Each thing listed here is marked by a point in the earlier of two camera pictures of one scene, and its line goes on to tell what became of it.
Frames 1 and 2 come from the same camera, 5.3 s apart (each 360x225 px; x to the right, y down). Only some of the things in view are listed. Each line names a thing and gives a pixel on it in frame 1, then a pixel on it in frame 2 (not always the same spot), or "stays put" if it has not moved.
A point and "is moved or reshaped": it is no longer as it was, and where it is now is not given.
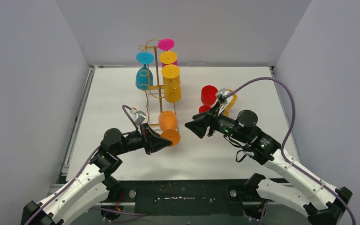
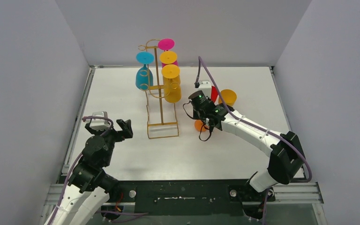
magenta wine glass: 166,44 stays put
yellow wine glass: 168,57 stays put
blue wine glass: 144,77 stays put
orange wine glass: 168,122 is moved or reshaped
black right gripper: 200,125 → 196,113
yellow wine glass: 226,112 stays put
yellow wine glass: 171,79 stays put
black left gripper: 148,138 → 120,132
